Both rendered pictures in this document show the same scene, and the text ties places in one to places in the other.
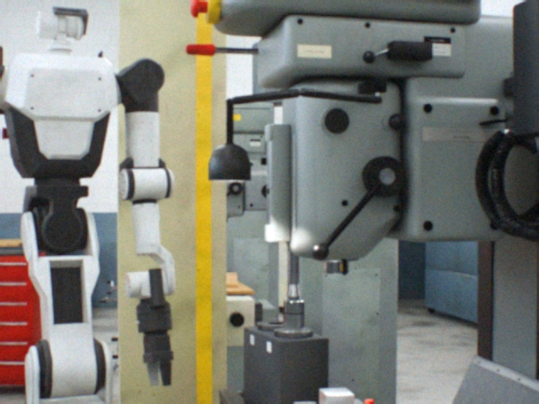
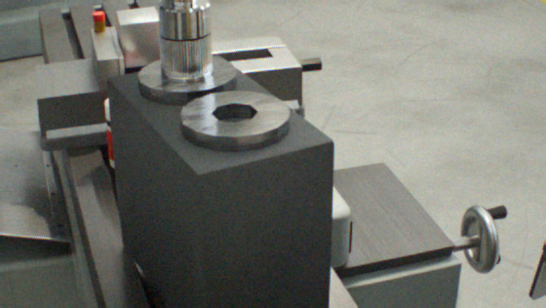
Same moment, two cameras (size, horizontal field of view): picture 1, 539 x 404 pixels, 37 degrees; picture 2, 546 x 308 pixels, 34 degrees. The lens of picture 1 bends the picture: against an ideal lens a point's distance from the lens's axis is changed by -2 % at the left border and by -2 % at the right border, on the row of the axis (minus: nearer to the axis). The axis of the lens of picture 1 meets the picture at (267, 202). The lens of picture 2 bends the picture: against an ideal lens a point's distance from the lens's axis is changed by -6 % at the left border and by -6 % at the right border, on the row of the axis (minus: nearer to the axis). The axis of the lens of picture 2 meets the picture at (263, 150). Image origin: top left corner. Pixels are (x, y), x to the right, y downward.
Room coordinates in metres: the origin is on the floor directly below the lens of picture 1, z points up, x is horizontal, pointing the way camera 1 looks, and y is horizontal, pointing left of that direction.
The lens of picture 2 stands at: (2.64, -0.04, 1.44)
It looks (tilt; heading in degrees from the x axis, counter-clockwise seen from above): 27 degrees down; 176
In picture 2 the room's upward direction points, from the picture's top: 1 degrees counter-clockwise
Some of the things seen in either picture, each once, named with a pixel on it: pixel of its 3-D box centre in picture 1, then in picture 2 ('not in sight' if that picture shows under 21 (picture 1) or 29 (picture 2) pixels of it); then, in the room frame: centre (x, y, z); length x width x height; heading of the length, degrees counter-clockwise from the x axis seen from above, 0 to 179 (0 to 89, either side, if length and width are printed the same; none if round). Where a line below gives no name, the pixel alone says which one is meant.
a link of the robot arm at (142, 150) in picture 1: (143, 156); not in sight; (2.14, 0.32, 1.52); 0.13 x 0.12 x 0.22; 115
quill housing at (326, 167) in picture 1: (338, 169); not in sight; (1.51, -0.13, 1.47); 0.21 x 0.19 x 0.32; 13
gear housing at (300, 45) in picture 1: (357, 56); not in sight; (1.52, -0.17, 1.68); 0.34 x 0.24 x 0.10; 103
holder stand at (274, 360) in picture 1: (284, 369); (214, 193); (1.90, -0.04, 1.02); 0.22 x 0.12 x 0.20; 23
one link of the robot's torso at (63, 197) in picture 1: (52, 216); not in sight; (2.12, 0.56, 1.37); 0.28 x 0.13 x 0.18; 25
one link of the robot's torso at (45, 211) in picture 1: (56, 229); not in sight; (2.06, 0.53, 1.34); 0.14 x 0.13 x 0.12; 115
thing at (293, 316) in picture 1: (293, 316); (185, 42); (1.86, -0.06, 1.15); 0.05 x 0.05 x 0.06
